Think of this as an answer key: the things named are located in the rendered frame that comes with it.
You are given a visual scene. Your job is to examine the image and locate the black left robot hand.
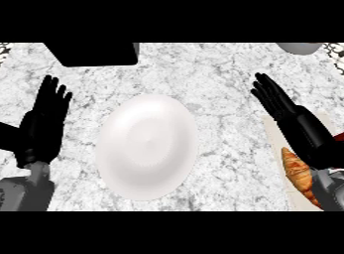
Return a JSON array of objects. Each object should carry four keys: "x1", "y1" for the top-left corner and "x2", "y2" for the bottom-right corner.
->
[{"x1": 0, "y1": 74, "x2": 76, "y2": 170}]

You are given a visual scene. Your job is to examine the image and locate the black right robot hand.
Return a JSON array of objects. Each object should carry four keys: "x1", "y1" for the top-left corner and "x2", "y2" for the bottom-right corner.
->
[{"x1": 250, "y1": 72, "x2": 344, "y2": 171}]

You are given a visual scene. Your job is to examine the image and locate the golden brown croissant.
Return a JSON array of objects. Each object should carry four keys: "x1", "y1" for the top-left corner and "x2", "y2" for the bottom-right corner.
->
[{"x1": 280, "y1": 147, "x2": 324, "y2": 209}]

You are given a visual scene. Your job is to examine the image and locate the white oval plate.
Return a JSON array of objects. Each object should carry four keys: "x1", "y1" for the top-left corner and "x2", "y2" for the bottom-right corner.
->
[{"x1": 94, "y1": 93, "x2": 200, "y2": 201}]

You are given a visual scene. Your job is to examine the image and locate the grey round bowl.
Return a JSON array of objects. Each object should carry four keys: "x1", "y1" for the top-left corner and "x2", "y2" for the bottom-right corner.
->
[{"x1": 275, "y1": 43, "x2": 324, "y2": 56}]

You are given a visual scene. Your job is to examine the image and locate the black box appliance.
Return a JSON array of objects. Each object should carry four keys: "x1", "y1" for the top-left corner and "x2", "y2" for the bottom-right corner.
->
[{"x1": 44, "y1": 43, "x2": 141, "y2": 67}]

